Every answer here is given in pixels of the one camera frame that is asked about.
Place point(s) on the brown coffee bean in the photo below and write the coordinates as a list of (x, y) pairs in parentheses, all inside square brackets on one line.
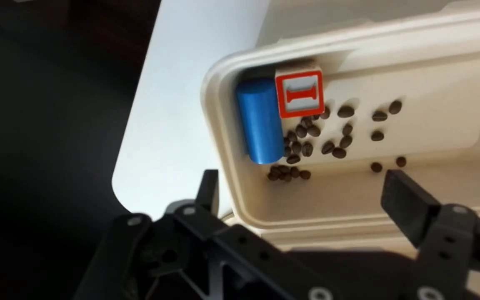
[(346, 140), (346, 110), (376, 166), (377, 135), (314, 130), (347, 128), (301, 131), (326, 111), (291, 136), (276, 173), (339, 151), (307, 148), (379, 115), (396, 106), (306, 173), (294, 158), (401, 160), (327, 146)]

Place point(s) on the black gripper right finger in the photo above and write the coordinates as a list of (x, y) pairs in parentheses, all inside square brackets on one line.
[(451, 243)]

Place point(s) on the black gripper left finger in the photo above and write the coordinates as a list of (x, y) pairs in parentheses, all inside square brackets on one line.
[(207, 260)]

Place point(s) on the white cube with red letter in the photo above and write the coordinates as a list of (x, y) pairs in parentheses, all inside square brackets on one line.
[(301, 93)]

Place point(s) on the beige clamshell food container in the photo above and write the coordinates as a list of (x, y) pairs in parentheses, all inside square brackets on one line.
[(429, 76)]

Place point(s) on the blue plastic cylinder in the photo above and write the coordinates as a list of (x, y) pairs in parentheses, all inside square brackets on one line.
[(259, 121)]

